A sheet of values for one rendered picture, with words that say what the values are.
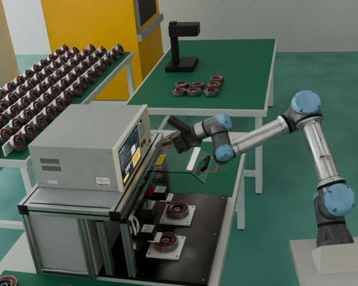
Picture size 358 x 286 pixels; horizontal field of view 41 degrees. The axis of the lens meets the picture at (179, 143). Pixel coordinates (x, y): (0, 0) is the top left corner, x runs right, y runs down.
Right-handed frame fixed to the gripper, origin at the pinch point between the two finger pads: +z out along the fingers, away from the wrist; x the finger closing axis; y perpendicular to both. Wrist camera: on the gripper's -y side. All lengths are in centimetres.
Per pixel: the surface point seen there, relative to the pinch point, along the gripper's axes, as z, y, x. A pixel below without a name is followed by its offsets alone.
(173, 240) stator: 6.8, 37.7, -21.4
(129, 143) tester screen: 3.3, -9.8, -14.4
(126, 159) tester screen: 5.1, -6.1, -20.7
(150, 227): 14.2, 28.5, -20.0
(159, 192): 12.9, 23.6, 1.2
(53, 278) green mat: 54, 24, -45
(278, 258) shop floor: 2, 130, 67
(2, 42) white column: 260, -78, 303
